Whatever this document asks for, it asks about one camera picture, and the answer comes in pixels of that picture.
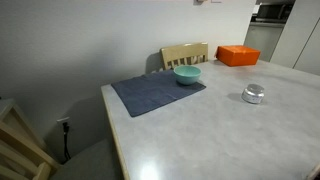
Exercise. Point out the shiny metal bowl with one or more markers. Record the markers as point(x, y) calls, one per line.
point(256, 88)

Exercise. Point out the silver candle tin body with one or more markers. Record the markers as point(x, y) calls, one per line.
point(251, 97)

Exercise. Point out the dark blue cloth mat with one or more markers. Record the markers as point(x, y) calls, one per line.
point(153, 91)

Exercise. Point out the teal ceramic bowl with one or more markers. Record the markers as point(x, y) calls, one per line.
point(187, 74)

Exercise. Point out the light wooden slatted chair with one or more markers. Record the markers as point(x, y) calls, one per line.
point(184, 53)

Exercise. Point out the orange cardboard box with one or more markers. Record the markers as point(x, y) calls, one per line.
point(237, 55)

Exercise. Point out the grey kitchen counter cabinet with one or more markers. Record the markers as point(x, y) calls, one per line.
point(263, 37)

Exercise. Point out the dark microwave oven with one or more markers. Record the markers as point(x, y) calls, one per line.
point(272, 11)

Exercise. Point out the white cabinet door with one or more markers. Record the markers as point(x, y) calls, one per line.
point(300, 36)

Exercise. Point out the white wall outlet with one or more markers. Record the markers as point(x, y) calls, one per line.
point(62, 120)

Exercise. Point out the light wooden chair frame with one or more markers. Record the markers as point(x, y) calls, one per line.
point(20, 146)

